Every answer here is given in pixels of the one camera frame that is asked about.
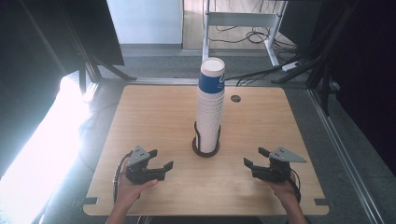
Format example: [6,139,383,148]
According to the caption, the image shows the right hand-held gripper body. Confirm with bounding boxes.
[251,147,307,183]

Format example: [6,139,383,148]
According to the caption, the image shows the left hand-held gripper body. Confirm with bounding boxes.
[124,145,166,185]

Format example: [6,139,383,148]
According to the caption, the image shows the black cup holder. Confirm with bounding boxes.
[191,120,222,159]

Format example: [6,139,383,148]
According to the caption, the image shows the stack of paper cups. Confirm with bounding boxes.
[194,90,226,154]

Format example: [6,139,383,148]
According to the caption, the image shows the person's left hand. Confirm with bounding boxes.
[115,169,159,213]

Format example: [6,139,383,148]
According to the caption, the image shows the person's right hand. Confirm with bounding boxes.
[267,172,302,206]

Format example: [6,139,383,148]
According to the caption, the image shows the white power strip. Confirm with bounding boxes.
[281,61,303,73]

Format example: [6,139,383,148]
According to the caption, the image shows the black tripod stand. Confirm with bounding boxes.
[271,29,339,117]
[65,29,138,95]

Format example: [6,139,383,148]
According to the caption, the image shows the black curtain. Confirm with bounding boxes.
[0,0,125,179]
[311,0,396,176]

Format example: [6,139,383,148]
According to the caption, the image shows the left hand-held gripper cable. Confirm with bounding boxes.
[112,151,134,205]

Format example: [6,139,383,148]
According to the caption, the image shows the hand-held gripper cable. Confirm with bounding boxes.
[288,172,303,203]
[112,151,134,205]

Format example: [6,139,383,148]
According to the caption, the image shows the right hand-held gripper cable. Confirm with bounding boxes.
[288,172,303,203]

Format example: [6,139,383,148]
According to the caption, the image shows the metal floor rail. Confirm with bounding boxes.
[306,88,388,224]

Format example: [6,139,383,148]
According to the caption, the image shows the black power strip cable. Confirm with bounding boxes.
[224,66,285,87]

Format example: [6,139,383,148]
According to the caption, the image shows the black floor cable bundle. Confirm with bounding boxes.
[207,24,298,54]

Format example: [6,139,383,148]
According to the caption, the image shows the white metal desk frame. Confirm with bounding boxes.
[201,0,288,68]

